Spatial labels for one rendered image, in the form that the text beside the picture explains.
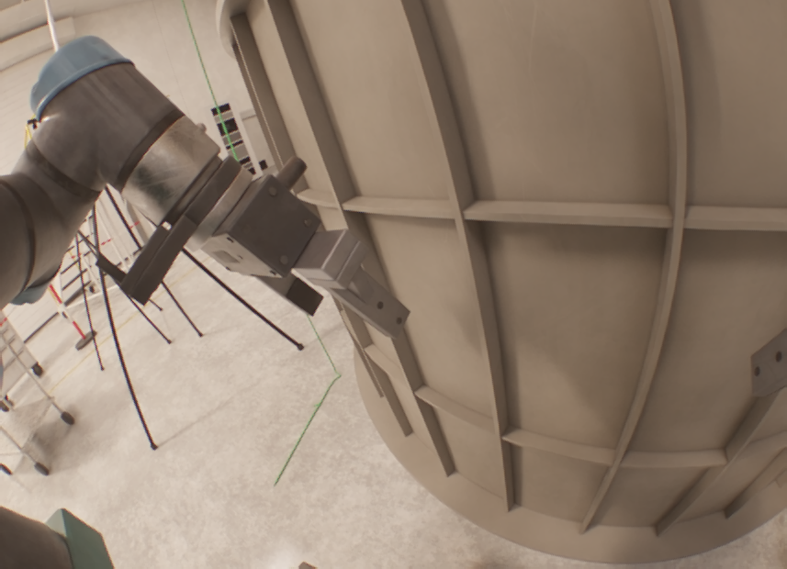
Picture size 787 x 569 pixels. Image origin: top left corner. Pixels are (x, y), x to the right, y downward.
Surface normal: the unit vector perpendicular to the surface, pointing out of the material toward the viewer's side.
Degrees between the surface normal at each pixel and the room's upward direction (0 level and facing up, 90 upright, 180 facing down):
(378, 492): 0
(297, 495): 0
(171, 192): 94
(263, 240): 83
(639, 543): 0
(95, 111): 90
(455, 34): 90
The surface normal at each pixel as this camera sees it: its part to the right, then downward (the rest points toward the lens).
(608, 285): -0.54, 0.55
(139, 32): 0.83, 0.04
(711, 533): -0.29, -0.83
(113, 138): 0.41, 0.41
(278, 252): 0.68, 0.04
